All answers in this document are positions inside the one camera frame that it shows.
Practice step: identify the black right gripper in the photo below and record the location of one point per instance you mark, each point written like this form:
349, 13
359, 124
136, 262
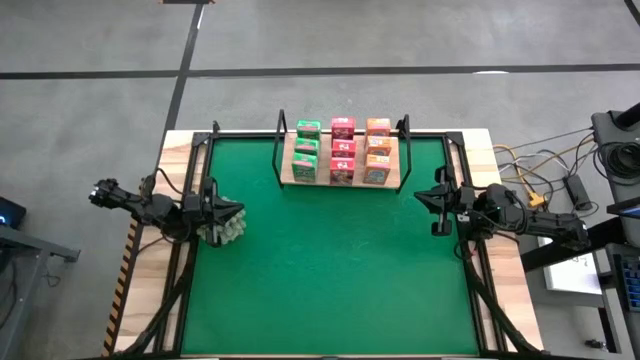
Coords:
460, 200

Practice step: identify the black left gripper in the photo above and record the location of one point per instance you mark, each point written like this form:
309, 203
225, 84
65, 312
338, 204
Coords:
210, 212

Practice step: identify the orange Mini Wheats cereal box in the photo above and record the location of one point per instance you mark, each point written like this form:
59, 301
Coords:
379, 145
376, 170
378, 127

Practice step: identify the green Apple Jacks cereal box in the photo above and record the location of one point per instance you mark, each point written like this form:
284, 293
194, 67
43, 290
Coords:
304, 169
308, 129
306, 146

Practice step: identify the red Froot Loops cereal box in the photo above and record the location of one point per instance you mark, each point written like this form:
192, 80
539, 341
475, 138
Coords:
344, 148
342, 172
343, 128

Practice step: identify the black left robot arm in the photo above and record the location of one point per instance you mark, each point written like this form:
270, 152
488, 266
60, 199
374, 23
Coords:
155, 207

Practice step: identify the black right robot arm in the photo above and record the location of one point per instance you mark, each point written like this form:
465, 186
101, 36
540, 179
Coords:
545, 225

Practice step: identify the green succulent in patterned pot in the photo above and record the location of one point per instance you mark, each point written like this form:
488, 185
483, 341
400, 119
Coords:
232, 232

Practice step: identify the yellow plug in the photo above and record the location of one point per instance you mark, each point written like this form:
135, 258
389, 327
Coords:
536, 200

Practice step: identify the green table mat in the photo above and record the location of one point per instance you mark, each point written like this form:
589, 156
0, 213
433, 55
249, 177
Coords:
300, 300

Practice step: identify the yellow black hazard tape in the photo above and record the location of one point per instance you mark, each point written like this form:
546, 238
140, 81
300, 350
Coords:
120, 295

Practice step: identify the black power strip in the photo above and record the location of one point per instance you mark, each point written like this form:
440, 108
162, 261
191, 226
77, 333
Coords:
577, 191

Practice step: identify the white board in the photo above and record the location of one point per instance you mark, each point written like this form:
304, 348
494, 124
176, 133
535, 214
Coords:
570, 275

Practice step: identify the black desk beam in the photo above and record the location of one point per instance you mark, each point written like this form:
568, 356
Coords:
605, 237

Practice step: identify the grey equipment stand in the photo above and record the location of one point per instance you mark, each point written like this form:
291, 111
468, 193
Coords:
605, 127

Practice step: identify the black flat screen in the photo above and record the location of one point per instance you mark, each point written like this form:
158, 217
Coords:
625, 207

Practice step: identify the grey metal desk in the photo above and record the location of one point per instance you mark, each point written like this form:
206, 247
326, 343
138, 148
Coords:
30, 245

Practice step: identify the backlit keyboard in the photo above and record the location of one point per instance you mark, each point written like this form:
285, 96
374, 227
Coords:
631, 282

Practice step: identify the black device with blue light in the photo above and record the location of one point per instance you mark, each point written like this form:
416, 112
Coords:
10, 212

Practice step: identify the small black object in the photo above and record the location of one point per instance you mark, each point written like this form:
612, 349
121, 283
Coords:
595, 344

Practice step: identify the black metal table frame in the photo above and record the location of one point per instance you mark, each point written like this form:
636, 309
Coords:
200, 137

